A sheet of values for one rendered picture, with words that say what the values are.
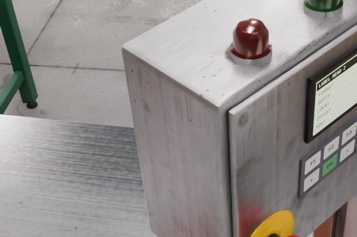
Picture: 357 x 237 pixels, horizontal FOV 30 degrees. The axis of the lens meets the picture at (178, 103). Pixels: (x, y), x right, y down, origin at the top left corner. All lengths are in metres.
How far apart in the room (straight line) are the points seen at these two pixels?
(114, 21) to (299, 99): 2.84
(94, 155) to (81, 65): 1.70
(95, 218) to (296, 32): 0.81
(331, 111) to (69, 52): 2.66
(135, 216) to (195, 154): 0.76
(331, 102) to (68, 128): 0.97
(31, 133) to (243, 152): 1.01
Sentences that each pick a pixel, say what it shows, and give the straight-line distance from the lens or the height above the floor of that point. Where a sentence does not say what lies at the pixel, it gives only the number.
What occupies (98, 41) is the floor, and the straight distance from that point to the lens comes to 3.12.
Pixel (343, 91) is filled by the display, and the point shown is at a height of 1.43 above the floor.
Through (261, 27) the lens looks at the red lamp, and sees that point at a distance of 0.40.
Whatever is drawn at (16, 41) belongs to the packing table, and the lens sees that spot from 2.61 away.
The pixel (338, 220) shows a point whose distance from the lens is 0.64.
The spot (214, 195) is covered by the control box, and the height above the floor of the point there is 1.40.
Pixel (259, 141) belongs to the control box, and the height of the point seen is 1.43.
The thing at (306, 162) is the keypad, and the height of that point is 1.38.
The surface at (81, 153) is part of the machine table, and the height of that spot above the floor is 0.83.
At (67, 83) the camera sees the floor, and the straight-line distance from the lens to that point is 2.90.
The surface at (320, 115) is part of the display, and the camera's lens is 0.45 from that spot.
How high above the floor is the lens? 1.72
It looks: 40 degrees down
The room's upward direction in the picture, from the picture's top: 6 degrees counter-clockwise
